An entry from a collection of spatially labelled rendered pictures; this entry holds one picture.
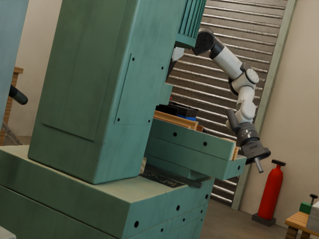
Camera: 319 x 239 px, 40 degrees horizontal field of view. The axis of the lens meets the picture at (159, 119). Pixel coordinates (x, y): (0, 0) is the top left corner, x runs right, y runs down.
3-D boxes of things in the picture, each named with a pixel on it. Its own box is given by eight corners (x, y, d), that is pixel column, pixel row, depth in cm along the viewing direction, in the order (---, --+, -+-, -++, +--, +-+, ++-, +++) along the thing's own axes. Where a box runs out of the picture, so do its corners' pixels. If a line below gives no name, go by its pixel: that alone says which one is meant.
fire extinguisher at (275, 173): (275, 223, 417) (292, 164, 411) (269, 226, 400) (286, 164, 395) (257, 216, 426) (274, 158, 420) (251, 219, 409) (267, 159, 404)
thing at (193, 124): (192, 143, 142) (198, 122, 141) (190, 143, 140) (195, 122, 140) (145, 128, 150) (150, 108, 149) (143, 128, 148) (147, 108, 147)
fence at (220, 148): (229, 160, 125) (234, 142, 124) (228, 160, 123) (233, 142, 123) (69, 108, 151) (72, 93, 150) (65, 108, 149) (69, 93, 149)
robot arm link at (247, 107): (240, 131, 187) (244, 113, 197) (254, 120, 181) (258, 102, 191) (228, 123, 186) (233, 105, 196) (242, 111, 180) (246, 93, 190)
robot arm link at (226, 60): (242, 87, 216) (211, 56, 212) (262, 72, 208) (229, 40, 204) (238, 99, 207) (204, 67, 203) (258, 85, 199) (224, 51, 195)
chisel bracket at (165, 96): (167, 110, 143) (173, 85, 142) (147, 107, 130) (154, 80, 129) (148, 104, 146) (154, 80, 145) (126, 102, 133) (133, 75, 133)
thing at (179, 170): (210, 176, 148) (213, 164, 147) (186, 182, 129) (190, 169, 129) (114, 142, 165) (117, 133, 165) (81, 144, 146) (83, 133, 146)
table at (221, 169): (250, 172, 151) (255, 155, 151) (223, 181, 124) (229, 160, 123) (109, 126, 177) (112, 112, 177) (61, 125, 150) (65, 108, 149)
